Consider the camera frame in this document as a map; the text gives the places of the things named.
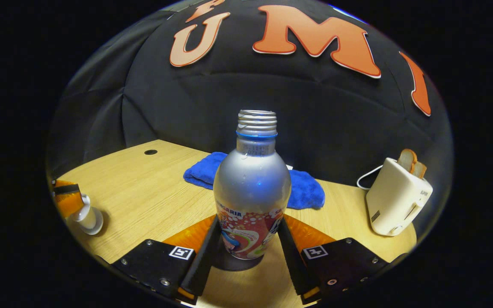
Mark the blue towel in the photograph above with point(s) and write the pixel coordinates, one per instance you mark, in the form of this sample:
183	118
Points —
306	192

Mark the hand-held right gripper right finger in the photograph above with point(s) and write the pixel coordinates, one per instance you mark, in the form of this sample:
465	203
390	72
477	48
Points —
292	265

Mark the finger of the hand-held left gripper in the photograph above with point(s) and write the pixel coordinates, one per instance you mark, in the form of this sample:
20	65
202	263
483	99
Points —
69	203
60	183

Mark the white toaster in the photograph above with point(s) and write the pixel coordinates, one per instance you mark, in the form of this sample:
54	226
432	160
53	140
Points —
396	201

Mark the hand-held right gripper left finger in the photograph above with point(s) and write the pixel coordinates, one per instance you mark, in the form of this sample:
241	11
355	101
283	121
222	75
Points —
203	265

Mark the dark round coaster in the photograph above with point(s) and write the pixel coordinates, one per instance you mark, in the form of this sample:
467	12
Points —
233	265

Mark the toast slice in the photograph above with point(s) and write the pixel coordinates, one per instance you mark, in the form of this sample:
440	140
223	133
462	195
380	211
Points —
407	160
420	170

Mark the black backdrop cloth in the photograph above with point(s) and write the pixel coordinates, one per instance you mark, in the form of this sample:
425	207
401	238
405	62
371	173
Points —
272	107

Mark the silver water bottle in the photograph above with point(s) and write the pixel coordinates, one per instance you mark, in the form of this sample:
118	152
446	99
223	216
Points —
253	188

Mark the white teacup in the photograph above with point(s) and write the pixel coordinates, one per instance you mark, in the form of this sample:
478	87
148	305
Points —
94	222

